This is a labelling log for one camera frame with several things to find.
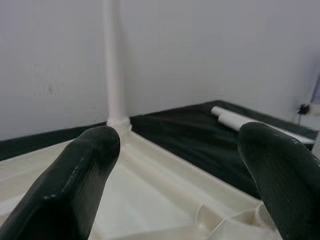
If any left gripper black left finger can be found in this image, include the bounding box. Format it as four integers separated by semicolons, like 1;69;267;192
0;126;122;240

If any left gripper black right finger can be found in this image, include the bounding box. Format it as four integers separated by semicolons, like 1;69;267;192
237;121;320;240

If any white plastic table top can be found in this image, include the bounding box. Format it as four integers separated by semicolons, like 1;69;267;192
0;124;285;240

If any white plastic table leg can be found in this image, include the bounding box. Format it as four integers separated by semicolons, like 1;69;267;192
210;105;315;145
103;0;132;131
217;114;245;132

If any black table cloth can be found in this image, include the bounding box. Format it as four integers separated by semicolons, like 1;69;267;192
0;99;320;201

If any black wall plug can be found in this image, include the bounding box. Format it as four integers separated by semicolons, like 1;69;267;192
297;103;310;116

